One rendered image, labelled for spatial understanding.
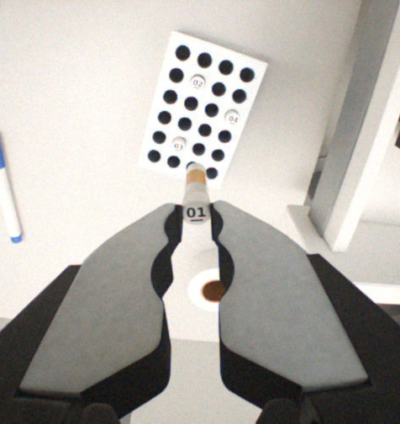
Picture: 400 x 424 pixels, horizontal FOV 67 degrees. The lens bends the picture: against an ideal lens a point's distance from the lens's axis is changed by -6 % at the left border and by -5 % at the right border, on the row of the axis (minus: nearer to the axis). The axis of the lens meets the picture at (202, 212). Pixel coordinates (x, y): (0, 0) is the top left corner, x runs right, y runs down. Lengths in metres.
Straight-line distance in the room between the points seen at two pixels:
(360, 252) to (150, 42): 0.26
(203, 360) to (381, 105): 1.75
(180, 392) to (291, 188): 1.88
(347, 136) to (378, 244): 0.10
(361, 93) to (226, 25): 0.14
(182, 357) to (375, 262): 1.65
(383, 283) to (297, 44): 0.22
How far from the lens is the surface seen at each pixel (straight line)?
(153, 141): 0.30
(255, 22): 0.33
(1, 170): 0.40
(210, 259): 0.38
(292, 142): 0.35
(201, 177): 0.15
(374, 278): 0.25
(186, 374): 2.00
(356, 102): 0.25
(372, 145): 0.23
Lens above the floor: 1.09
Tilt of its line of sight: 61 degrees down
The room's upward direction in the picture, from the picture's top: 179 degrees clockwise
